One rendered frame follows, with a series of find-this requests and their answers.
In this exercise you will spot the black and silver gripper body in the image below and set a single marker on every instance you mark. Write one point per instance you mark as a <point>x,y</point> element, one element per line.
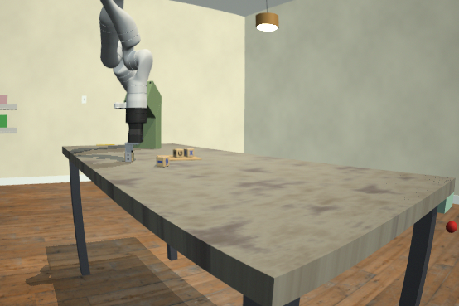
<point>136,115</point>

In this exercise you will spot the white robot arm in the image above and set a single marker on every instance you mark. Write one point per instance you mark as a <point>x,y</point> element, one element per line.
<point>122,27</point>

